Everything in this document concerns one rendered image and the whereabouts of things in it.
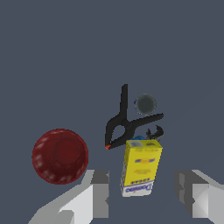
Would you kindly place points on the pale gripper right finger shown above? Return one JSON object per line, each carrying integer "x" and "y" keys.
{"x": 201, "y": 198}

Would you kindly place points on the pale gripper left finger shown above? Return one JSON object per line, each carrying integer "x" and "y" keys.
{"x": 87, "y": 201}

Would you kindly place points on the yellow sugar box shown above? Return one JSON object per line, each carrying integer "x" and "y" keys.
{"x": 140, "y": 166}

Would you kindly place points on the large black spring clamp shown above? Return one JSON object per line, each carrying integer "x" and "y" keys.
{"x": 126, "y": 126}

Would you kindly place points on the small black clamp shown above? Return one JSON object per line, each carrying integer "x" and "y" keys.
{"x": 155, "y": 133}

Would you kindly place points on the dark red bowl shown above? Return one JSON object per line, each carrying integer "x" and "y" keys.
{"x": 60, "y": 156}

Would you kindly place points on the small blue object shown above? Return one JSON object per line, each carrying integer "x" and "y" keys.
{"x": 139, "y": 137}

